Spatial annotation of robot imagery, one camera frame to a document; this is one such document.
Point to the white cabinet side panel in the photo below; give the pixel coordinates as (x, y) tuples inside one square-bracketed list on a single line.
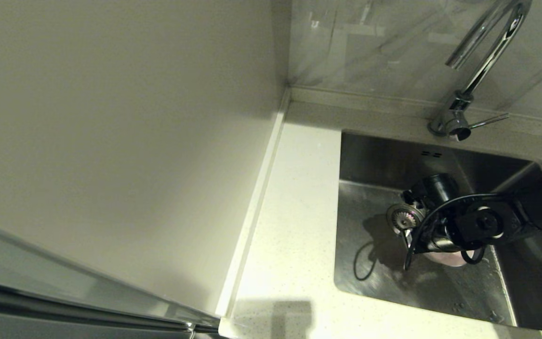
[(111, 117)]

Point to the stainless steel sink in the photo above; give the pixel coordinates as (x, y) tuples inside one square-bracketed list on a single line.
[(374, 160)]

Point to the pink bowl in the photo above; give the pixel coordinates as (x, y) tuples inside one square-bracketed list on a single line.
[(447, 260)]

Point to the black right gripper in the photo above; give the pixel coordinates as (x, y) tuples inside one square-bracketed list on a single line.
[(440, 190)]

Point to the round metal drain strainer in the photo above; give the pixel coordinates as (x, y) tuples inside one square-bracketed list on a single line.
[(400, 217)]

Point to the chrome gooseneck faucet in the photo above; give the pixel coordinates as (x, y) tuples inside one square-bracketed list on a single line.
[(485, 66)]

